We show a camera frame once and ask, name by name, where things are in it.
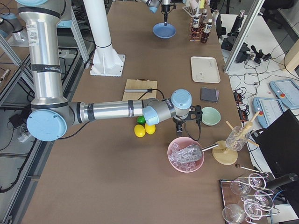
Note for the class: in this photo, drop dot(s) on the copper wire bottle rack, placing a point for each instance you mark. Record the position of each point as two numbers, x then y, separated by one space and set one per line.
199 40

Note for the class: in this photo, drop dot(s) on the metal ice scoop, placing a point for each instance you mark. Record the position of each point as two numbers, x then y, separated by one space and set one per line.
198 149

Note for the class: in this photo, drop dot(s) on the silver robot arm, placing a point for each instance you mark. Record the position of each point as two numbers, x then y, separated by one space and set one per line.
154 5
53 110

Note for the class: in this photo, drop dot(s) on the blue teach pendant far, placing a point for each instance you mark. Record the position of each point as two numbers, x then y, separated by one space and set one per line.
287 91

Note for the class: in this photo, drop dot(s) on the dark drink bottle lower right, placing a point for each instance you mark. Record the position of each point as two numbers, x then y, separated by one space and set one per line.
203 18

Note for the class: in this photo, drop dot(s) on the blue teach pendant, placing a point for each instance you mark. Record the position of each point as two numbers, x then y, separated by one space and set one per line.
287 91
272 108

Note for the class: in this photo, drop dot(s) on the blue teach pendant near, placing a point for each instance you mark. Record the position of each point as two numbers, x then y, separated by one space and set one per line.
272 108

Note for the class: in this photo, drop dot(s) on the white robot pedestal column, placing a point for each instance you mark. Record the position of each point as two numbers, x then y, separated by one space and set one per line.
106 61

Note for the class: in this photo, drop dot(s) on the steel muddler black tip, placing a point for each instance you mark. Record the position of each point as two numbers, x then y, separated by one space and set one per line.
139 90

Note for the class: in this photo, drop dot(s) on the wooden cutting board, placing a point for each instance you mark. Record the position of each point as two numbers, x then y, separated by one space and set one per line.
139 84

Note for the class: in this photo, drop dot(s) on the dark drink bottle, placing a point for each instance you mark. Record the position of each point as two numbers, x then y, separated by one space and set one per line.
206 31
195 29
203 18

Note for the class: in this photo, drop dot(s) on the dark drink bottle top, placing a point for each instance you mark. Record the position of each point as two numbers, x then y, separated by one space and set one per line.
195 29

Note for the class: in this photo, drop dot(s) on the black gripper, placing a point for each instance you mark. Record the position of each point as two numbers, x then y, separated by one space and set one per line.
166 8
178 119

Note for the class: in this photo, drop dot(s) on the clear glass mug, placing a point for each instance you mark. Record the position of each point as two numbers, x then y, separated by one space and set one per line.
237 138

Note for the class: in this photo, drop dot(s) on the cream rabbit tray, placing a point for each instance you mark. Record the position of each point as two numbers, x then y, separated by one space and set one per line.
205 70

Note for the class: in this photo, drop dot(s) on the green bowl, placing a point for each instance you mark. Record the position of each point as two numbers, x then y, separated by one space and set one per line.
210 116

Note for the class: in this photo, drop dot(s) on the wine glass rack tray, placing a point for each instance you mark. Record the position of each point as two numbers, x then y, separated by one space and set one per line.
257 197

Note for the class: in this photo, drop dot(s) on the yellow lemon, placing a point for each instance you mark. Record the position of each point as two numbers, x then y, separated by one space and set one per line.
139 131
150 129

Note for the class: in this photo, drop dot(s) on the yellow lemon upper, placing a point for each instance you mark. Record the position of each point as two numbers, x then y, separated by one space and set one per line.
150 129

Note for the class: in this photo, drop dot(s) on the black monitor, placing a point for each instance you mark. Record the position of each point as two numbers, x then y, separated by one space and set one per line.
279 144

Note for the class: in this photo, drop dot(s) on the dark drink bottle lower left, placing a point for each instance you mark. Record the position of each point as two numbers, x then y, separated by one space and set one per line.
206 31

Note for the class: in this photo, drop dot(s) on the yellow lemon lower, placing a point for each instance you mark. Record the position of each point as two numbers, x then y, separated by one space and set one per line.
139 131

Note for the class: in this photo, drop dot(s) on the green lime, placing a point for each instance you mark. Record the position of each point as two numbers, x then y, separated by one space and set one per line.
141 120

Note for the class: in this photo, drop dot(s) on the aluminium frame post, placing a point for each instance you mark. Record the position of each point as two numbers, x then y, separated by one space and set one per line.
253 12

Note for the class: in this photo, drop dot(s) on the grey folded cloth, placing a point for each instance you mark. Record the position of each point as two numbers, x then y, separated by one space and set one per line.
210 95

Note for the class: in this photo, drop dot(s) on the pink bowl with ice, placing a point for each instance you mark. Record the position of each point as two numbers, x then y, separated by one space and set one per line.
183 156

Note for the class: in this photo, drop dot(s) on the blue plate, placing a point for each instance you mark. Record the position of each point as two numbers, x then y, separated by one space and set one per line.
164 31

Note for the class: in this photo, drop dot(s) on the wooden cup tree stand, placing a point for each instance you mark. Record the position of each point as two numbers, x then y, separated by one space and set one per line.
226 152

